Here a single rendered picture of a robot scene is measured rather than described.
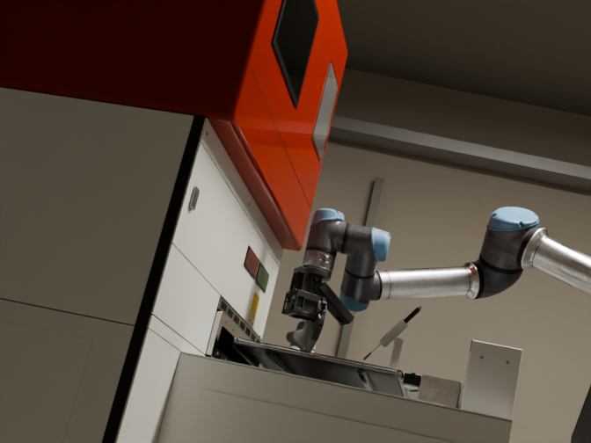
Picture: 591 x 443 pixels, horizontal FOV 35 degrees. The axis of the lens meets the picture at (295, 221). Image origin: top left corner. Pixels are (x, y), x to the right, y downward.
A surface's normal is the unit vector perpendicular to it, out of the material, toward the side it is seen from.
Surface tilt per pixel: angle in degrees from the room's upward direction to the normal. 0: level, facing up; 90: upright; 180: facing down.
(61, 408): 90
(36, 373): 90
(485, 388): 90
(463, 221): 90
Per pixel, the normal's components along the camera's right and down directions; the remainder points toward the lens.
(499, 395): -0.16, -0.33
